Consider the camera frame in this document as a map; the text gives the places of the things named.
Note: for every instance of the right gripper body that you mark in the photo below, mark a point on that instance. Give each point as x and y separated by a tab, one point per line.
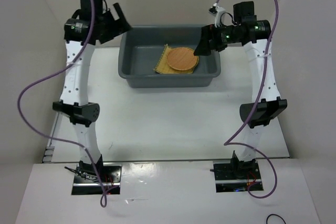
223	35

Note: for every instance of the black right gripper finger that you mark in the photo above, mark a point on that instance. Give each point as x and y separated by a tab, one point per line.
206	36
204	49

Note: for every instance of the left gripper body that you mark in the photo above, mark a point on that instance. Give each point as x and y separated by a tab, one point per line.
111	27

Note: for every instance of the rectangular bamboo mat tray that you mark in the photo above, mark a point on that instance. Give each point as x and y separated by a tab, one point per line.
163	68

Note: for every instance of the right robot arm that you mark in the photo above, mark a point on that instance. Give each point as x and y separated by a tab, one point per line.
255	37

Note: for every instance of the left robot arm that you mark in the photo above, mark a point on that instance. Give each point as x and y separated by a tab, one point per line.
81	37

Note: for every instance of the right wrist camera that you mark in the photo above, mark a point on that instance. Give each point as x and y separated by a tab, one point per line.
217	12

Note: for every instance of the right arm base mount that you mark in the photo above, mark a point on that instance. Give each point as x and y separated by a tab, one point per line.
228	181

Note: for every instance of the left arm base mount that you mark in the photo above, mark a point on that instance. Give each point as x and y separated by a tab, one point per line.
88	184

